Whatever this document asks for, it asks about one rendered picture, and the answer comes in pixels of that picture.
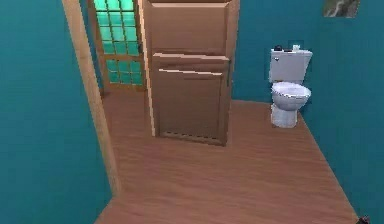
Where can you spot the brown wooden room door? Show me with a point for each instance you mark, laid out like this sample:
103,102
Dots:
190,76

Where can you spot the small white object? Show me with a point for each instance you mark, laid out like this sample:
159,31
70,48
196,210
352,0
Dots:
296,47

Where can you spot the dark object on floor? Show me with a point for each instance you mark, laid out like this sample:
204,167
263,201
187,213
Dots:
364,220

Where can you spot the wooden door frame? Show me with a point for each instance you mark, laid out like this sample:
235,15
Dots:
91,96

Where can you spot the small black object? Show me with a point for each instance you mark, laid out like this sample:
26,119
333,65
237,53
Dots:
278,48

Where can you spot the framed wall picture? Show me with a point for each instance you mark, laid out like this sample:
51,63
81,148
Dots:
341,8

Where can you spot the white toilet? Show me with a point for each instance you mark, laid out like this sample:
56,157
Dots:
288,86

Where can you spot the wooden door with glass panes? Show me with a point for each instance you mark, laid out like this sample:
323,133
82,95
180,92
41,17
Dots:
118,43

